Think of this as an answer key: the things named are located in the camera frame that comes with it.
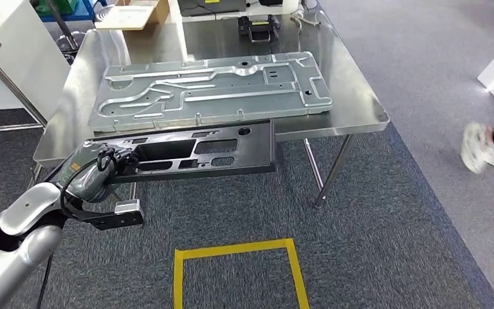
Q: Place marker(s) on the grey stamped metal panel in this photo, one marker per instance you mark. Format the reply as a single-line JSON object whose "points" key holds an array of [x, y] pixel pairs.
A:
{"points": [[230, 106]]}

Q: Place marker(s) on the stainless steel workbench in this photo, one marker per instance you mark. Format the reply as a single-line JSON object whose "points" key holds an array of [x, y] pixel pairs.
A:
{"points": [[349, 106]]}

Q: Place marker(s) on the black ribbed round disc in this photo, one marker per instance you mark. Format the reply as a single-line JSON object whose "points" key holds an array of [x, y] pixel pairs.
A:
{"points": [[106, 13]]}

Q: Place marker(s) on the white table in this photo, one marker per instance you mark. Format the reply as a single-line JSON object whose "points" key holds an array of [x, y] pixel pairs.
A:
{"points": [[213, 19]]}

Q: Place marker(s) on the black base stanchion post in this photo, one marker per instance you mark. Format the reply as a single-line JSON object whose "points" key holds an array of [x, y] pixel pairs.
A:
{"points": [[70, 47]]}

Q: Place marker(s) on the white cabinet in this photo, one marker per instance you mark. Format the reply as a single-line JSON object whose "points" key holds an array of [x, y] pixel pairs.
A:
{"points": [[17, 51]]}

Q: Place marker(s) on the black controller yellow label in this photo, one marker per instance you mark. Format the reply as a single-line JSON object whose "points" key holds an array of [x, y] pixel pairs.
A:
{"points": [[257, 30]]}

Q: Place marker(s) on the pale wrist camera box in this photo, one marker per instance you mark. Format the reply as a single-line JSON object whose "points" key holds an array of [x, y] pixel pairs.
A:
{"points": [[127, 207]]}

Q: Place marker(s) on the white box lid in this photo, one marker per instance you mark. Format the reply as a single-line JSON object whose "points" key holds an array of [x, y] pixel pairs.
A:
{"points": [[123, 19]]}

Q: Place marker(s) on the grey laptop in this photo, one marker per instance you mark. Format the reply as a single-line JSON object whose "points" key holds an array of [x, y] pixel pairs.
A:
{"points": [[213, 6]]}

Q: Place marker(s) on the black plastic plate part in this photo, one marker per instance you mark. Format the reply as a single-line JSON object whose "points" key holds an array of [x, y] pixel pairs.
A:
{"points": [[255, 149]]}

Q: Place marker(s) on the blue storage rack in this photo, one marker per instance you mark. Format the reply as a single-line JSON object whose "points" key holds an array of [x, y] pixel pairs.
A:
{"points": [[72, 16]]}

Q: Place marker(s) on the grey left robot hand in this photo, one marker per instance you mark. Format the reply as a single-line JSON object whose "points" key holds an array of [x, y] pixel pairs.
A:
{"points": [[87, 175]]}

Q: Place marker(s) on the small metal hand tool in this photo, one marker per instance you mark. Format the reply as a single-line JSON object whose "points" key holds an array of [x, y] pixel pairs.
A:
{"points": [[302, 19]]}

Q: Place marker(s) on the green plastic crate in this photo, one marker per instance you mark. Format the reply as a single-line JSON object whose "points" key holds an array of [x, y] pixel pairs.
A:
{"points": [[59, 6]]}

